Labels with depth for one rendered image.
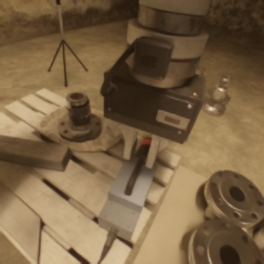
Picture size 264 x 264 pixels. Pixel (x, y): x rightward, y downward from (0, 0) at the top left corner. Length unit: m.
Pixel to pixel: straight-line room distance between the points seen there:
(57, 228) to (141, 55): 0.71
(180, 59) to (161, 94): 0.08
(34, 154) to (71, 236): 0.41
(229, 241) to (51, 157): 0.81
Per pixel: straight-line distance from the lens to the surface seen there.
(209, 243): 0.75
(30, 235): 0.82
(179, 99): 0.37
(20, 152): 0.97
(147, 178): 0.72
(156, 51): 0.30
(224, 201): 0.86
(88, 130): 1.04
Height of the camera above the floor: 0.91
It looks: 43 degrees down
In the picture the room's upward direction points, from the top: 9 degrees clockwise
